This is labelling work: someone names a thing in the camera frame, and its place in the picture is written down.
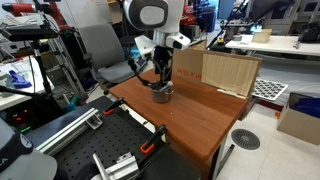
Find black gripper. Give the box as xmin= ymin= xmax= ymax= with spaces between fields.
xmin=153 ymin=45 xmax=175 ymax=90

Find black white marker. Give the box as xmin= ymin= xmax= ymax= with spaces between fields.
xmin=159 ymin=82 xmax=174 ymax=92

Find small steel pot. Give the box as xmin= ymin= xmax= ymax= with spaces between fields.
xmin=151 ymin=83 xmax=175 ymax=104

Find brown box with red print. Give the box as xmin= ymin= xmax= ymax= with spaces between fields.
xmin=171 ymin=47 xmax=205 ymax=84

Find orange black bar clamp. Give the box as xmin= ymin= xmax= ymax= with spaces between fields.
xmin=139 ymin=124 xmax=168 ymax=155
xmin=102 ymin=97 xmax=126 ymax=117

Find grey office chair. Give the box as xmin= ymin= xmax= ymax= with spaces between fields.
xmin=78 ymin=23 xmax=145 ymax=92

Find corrugated cardboard panel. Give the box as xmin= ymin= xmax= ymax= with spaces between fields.
xmin=200 ymin=51 xmax=263 ymax=100

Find black perforated breadboard plate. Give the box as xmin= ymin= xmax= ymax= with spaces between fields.
xmin=54 ymin=111 xmax=168 ymax=180

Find green bottle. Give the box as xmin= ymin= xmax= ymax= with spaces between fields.
xmin=64 ymin=94 xmax=81 ymax=113

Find round floor drain grate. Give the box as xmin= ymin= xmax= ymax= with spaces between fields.
xmin=230 ymin=128 xmax=262 ymax=151

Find checkered calibration board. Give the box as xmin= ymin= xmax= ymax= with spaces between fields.
xmin=251 ymin=77 xmax=290 ymax=102

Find small wooden box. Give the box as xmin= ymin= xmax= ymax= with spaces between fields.
xmin=251 ymin=28 xmax=273 ymax=44

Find black tripod stand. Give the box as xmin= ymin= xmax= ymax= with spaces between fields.
xmin=0 ymin=39 xmax=58 ymax=103

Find long white table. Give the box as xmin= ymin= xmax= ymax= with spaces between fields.
xmin=225 ymin=33 xmax=320 ymax=58

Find cardboard box with blue contents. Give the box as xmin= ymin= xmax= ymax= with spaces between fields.
xmin=276 ymin=91 xmax=320 ymax=146

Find blue cloth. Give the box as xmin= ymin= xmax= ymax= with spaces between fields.
xmin=8 ymin=69 xmax=33 ymax=90

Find black device with red lights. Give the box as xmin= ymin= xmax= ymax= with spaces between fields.
xmin=5 ymin=105 xmax=36 ymax=135

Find black equipment on table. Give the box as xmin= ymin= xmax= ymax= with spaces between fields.
xmin=295 ymin=22 xmax=320 ymax=45

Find white side table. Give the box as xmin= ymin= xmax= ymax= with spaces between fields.
xmin=0 ymin=54 xmax=55 ymax=112

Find black grey cap shaped cover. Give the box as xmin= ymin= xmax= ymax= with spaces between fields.
xmin=0 ymin=116 xmax=58 ymax=180

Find thick black gripper cable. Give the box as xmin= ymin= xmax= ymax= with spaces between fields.
xmin=128 ymin=54 xmax=168 ymax=90

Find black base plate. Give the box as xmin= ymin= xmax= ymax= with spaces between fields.
xmin=24 ymin=95 xmax=202 ymax=180

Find short aluminium profile rail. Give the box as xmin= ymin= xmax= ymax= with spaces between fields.
xmin=92 ymin=152 xmax=116 ymax=180

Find long aluminium profile rail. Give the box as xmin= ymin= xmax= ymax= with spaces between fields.
xmin=34 ymin=107 xmax=101 ymax=157

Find black camera on tripod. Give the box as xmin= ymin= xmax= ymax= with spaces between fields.
xmin=1 ymin=24 xmax=60 ymax=43

